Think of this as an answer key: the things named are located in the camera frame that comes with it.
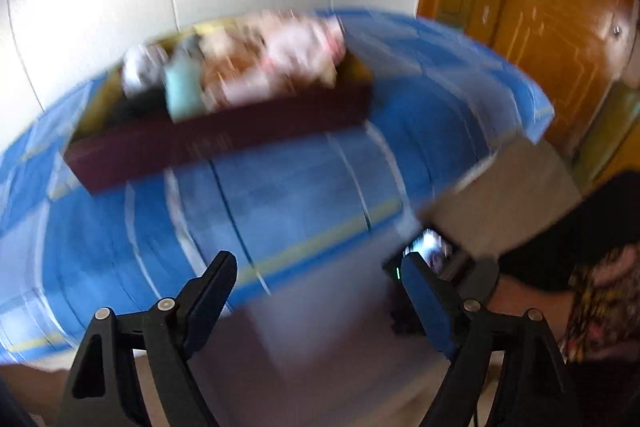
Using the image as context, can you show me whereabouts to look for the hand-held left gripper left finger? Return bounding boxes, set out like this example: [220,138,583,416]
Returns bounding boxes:
[57,251,238,427]

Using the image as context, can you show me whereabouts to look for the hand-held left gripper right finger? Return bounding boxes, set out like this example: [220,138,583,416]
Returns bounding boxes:
[400,252,581,427]

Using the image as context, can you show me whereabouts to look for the maroon storage box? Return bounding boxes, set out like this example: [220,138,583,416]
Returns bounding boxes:
[65,19,373,194]

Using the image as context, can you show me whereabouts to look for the pale green cloth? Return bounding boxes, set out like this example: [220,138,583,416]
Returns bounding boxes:
[164,57,207,120]

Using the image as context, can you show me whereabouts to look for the peach garment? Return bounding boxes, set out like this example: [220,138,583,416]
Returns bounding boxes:
[200,27,296,108]

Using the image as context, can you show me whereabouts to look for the floral patterned shorts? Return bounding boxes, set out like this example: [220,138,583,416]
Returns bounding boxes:
[560,242,640,363]

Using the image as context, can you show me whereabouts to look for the blue plaid blanket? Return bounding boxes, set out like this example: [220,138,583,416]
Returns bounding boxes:
[0,7,556,353]

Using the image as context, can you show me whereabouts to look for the white cloth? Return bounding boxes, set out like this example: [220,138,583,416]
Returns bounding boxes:
[122,44,171,98]

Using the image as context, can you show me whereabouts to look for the wooden door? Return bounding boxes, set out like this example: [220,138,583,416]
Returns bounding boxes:
[415,0,640,158]

